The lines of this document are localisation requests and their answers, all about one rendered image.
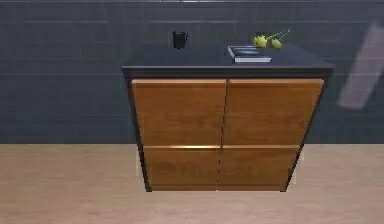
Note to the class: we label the wooden chest of drawers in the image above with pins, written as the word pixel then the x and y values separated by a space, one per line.
pixel 226 113

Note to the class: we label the black mug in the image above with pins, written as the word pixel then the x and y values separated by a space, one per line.
pixel 179 40

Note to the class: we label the dark blue book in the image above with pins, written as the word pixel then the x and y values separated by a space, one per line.
pixel 248 53

